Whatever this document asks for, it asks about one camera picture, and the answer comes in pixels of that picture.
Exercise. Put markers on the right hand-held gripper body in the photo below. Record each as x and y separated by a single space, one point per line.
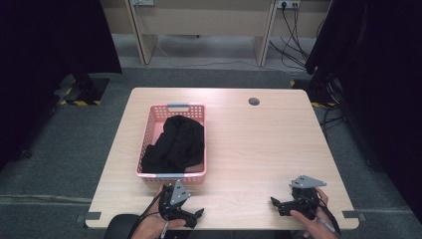
303 197

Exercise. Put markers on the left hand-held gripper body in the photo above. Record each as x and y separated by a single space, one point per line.
177 195

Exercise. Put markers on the black cloth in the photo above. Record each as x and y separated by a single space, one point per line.
179 142

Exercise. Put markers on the pink plastic basket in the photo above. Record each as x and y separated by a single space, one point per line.
156 116

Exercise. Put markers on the person's right hand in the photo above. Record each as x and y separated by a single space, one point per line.
315 225

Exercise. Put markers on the person's left hand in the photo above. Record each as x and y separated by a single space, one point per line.
151 225

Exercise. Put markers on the yellow black floor tape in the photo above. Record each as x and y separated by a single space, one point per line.
318 105
81 103

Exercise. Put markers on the black curtain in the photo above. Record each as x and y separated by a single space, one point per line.
381 83
49 49

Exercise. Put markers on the black metal stand base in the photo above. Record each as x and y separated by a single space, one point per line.
88 88

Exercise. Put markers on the white power strip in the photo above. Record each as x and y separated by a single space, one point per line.
142 2

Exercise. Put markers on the grey table corner bracket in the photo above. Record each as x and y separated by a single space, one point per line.
89 216
353 214

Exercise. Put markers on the wall socket with plugs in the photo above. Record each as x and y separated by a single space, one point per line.
288 3

